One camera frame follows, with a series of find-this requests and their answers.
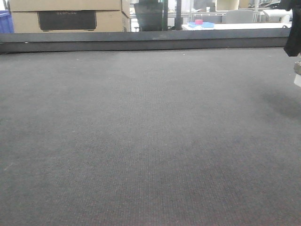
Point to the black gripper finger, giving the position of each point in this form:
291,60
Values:
293,44

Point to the metal valve with white caps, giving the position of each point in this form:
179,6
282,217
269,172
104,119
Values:
297,70

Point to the black conveyor belt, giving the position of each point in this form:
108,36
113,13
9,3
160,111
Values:
150,138

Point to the large cardboard box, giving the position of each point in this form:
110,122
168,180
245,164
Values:
40,16

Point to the white background table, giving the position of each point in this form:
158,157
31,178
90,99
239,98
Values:
185,27

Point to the grey office chair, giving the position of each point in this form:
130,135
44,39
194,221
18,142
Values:
239,16

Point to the blue tray on table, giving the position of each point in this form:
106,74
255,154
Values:
203,25

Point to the pink tape roll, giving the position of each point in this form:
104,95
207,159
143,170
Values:
198,21

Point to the black office chair back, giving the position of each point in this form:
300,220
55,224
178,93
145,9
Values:
152,15

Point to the blue plastic crate background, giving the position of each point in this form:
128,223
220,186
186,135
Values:
6,22

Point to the black vertical post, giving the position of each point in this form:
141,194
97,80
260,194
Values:
178,15

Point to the dark conveyor side rail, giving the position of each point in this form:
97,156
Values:
136,41

